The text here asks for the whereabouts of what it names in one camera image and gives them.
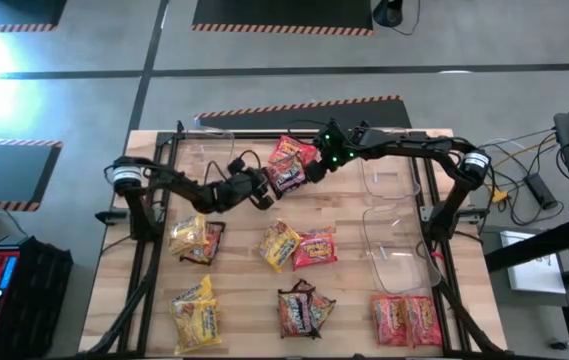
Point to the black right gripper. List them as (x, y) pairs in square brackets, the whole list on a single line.
[(341, 147)]

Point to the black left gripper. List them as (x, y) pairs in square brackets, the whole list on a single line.
[(239, 190)]

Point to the red noodle packet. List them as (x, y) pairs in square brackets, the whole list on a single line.
[(424, 320), (289, 147), (389, 320), (314, 248)]

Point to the yellow Maruchan noodle packet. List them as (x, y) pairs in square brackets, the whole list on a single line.
[(186, 234), (276, 245), (194, 290), (196, 325)]

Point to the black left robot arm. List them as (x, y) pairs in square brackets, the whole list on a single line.
[(174, 180)]

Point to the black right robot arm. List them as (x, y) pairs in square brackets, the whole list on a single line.
[(414, 145)]

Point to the black hazard-striped floor mat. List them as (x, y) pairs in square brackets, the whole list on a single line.
[(4, 175), (284, 12), (14, 12), (289, 117)]

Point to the clear plastic bin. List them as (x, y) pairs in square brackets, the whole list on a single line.
[(399, 250), (204, 150), (389, 177)]

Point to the black round stand base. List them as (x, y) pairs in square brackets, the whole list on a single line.
[(388, 12)]

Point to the black power adapter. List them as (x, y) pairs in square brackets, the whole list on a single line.
[(540, 191)]

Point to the black metal beam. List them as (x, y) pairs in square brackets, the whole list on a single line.
[(534, 247)]

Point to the black storage crate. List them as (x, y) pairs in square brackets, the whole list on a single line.
[(44, 300)]

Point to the white box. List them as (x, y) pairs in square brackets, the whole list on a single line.
[(534, 270)]

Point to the small black floor object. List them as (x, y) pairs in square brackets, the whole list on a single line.
[(559, 345)]

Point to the black aluminium table frame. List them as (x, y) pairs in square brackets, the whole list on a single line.
[(254, 135)]

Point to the grey metal bracket plate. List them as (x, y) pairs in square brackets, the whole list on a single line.
[(426, 214)]

